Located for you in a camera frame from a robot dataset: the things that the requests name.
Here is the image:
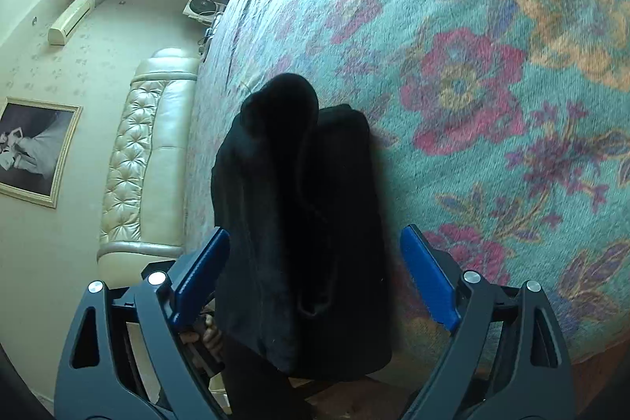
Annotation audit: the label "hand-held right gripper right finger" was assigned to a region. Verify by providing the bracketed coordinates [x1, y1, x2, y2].
[400, 224, 576, 420]

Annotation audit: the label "floral bedspread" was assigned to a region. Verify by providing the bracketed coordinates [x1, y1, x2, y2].
[184, 0, 630, 374]

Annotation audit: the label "person's left hand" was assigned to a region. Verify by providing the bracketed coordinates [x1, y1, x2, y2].
[180, 313, 226, 352]

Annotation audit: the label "white box fan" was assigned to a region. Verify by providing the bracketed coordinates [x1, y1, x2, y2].
[182, 0, 227, 28]

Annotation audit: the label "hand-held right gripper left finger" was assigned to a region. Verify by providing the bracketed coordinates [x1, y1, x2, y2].
[54, 228, 232, 420]

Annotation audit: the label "gold framed wall picture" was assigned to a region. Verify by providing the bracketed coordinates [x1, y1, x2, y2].
[0, 96, 83, 209]

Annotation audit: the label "beige tufted leather headboard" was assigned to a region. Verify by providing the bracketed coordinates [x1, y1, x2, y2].
[96, 47, 202, 289]

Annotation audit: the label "black pants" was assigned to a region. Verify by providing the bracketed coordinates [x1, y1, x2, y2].
[211, 73, 395, 382]

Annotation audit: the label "cream wall air conditioner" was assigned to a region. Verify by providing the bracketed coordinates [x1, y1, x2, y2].
[48, 0, 96, 46]

